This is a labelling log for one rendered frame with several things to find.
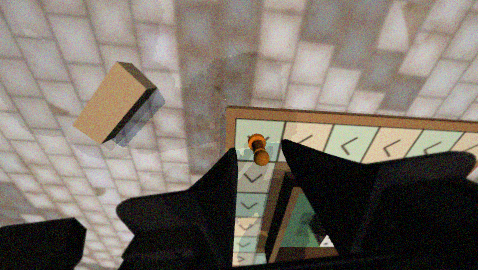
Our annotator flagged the grey die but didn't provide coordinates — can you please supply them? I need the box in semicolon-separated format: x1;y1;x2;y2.
309;214;334;247

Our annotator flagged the orange game pawn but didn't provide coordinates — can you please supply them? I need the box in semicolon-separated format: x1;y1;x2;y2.
248;134;270;166

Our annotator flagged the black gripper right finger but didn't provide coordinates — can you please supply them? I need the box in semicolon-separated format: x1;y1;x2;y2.
281;139;476;255

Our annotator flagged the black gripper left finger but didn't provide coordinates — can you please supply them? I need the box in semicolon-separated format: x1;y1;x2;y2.
115;147;238;268

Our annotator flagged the brown block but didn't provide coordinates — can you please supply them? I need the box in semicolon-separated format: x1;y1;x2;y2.
73;61;157;145

